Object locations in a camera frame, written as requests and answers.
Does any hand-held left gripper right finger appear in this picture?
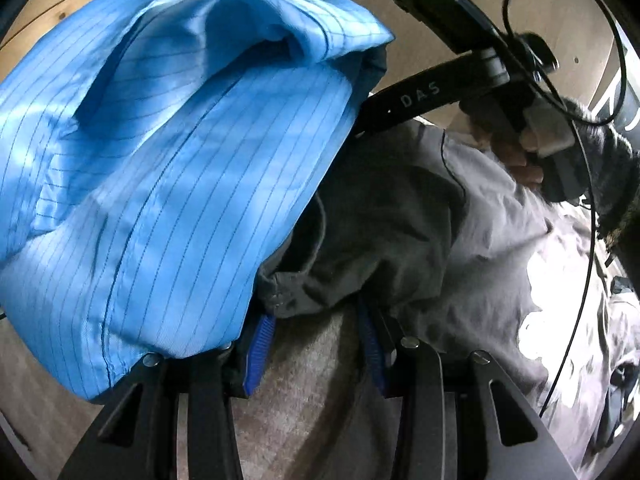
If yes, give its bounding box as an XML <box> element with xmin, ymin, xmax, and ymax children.
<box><xmin>356</xmin><ymin>304</ymin><xmax>576</xmax><ymax>480</ymax></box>

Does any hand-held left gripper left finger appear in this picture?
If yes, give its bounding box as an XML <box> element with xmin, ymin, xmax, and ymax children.
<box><xmin>57</xmin><ymin>315</ymin><xmax>277</xmax><ymax>480</ymax></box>

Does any black flower print T-shirt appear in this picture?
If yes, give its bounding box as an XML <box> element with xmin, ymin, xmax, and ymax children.
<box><xmin>255</xmin><ymin>119</ymin><xmax>640</xmax><ymax>466</ymax></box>

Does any blue striped garment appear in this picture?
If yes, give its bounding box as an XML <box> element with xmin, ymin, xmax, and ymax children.
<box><xmin>0</xmin><ymin>0</ymin><xmax>396</xmax><ymax>403</ymax></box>

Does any beige clothes pile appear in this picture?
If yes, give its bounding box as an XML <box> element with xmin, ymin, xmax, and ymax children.
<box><xmin>227</xmin><ymin>305</ymin><xmax>416</xmax><ymax>480</ymax></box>

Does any person's right hand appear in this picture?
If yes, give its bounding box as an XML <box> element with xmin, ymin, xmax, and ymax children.
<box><xmin>457</xmin><ymin>95</ymin><xmax>586</xmax><ymax>203</ymax></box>

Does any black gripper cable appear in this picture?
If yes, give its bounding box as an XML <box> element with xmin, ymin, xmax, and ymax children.
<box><xmin>502</xmin><ymin>0</ymin><xmax>631</xmax><ymax>416</ymax></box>

